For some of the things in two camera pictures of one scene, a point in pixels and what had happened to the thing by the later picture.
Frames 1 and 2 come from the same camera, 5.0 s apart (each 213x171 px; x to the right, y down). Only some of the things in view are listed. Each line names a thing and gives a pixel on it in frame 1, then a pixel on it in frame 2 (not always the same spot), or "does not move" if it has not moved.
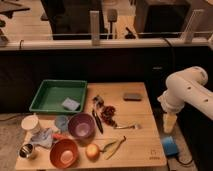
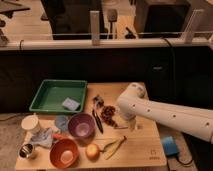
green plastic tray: x=51 y=93 does not move
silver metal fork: x=135 y=126 does not move
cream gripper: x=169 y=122 -> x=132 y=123
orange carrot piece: x=60 y=136 does not move
